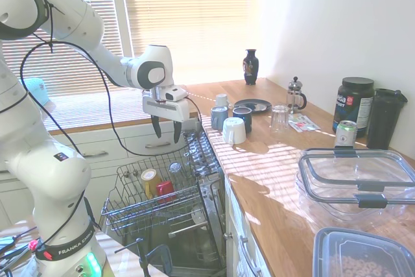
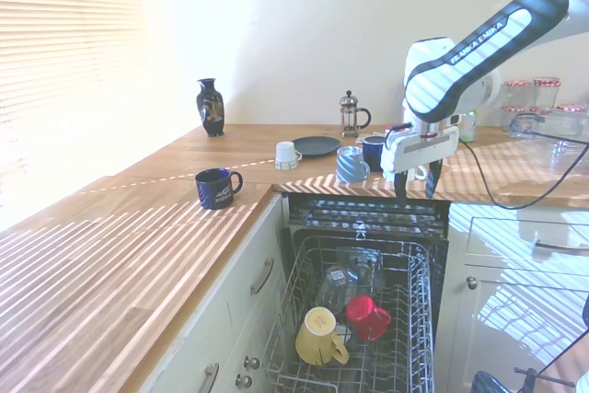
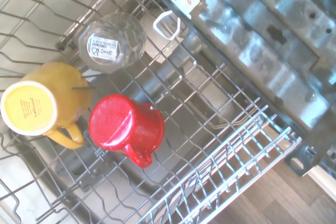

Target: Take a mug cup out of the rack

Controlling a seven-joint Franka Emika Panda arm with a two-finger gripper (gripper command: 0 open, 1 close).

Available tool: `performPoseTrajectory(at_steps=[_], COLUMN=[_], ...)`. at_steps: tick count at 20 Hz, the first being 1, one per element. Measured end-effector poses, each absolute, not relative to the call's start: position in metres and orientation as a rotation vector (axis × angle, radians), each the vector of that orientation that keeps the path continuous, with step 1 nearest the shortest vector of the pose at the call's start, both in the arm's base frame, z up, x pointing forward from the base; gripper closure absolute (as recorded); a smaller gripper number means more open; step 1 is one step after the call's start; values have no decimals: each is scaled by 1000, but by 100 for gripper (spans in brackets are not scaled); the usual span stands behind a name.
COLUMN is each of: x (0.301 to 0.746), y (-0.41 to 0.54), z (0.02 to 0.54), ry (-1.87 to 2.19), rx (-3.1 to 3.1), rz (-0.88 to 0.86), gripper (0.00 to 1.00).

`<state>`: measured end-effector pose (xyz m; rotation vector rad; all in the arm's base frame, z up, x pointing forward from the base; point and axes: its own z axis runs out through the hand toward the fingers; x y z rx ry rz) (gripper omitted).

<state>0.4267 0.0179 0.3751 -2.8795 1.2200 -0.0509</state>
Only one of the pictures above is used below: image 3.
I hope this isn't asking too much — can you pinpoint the white plastic rack clip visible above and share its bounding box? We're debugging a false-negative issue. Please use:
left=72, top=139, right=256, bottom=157
left=153, top=10, right=182, bottom=41

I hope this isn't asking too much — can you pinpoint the red speckled enamel mug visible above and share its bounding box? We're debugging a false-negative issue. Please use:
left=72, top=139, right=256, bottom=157
left=88, top=93, right=165, bottom=168

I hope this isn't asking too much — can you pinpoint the clear glass tumbler with label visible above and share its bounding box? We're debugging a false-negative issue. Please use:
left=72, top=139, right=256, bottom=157
left=78, top=12, right=147, bottom=74

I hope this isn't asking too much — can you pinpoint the yellow ceramic mug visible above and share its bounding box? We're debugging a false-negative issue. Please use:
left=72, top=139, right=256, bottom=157
left=0, top=61, right=92, bottom=149

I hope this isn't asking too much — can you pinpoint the grey wire dishwasher rack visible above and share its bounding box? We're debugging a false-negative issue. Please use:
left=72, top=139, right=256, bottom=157
left=0, top=0, right=303, bottom=224

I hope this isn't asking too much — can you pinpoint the stainless steel dishwasher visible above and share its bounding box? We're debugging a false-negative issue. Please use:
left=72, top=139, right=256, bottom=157
left=141, top=0, right=336, bottom=178

